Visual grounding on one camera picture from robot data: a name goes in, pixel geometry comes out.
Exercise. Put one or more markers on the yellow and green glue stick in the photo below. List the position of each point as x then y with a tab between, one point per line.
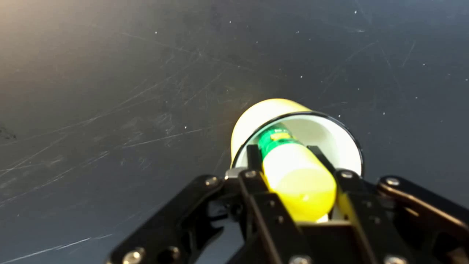
298	179

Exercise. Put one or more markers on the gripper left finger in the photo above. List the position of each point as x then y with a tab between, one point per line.
190	220

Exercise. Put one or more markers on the yellow cup with white inside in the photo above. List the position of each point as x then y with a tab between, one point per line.
278	121

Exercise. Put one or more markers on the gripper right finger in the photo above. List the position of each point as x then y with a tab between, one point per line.
403	220

